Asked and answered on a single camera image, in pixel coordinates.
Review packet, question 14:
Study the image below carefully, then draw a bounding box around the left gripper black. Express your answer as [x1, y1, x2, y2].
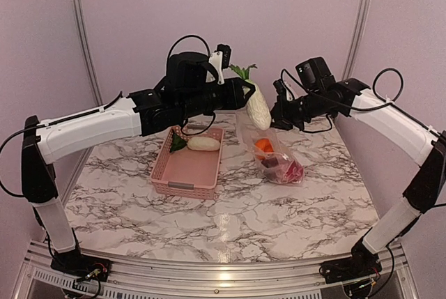
[179, 75, 254, 118]

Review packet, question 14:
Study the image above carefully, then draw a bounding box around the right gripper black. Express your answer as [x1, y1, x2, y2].
[261, 89, 335, 130]

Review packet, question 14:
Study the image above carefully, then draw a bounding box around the white cabbage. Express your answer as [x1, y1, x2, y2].
[170, 134, 221, 153]
[229, 64, 272, 131]

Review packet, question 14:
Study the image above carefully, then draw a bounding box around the orange pepper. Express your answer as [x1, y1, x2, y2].
[254, 138, 274, 154]

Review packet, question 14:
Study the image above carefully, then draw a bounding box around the dark purple pepper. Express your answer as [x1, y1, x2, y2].
[262, 157, 279, 169]

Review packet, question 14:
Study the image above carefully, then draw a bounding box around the red pepper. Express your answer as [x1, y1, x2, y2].
[279, 160, 304, 184]
[286, 167, 305, 184]

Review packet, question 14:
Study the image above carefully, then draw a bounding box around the clear zip top bag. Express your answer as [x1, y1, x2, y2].
[236, 111, 299, 185]

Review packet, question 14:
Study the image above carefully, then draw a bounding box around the red pepper front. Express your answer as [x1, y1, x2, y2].
[286, 167, 305, 184]

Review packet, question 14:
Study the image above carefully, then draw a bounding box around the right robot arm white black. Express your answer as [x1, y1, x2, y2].
[271, 79, 445, 277]

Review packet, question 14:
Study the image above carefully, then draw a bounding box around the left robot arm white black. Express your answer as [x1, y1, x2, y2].
[21, 77, 255, 275]

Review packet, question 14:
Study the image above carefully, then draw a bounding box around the pink plastic basket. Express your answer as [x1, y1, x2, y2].
[151, 126, 224, 200]

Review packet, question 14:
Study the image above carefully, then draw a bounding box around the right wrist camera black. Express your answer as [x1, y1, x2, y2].
[295, 56, 336, 92]

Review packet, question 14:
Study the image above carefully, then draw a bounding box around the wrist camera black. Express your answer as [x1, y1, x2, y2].
[295, 56, 336, 92]
[164, 44, 231, 93]

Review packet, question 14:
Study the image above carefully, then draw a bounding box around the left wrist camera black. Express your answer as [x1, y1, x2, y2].
[164, 44, 231, 93]

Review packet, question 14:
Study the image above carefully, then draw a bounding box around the right aluminium corner post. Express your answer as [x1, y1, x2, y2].
[341, 0, 371, 79]

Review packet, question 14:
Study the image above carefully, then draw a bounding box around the aluminium corner post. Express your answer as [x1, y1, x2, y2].
[341, 0, 371, 79]
[72, 0, 103, 106]

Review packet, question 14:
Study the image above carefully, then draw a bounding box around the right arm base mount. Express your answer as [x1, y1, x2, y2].
[319, 241, 382, 284]

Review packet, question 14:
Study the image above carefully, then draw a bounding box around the aluminium front rail frame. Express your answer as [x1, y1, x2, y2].
[10, 239, 424, 299]

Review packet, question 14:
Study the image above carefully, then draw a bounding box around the left aluminium corner post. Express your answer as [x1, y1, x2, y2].
[72, 0, 103, 106]

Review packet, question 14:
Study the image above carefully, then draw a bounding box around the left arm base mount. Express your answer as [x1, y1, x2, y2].
[49, 245, 112, 282]

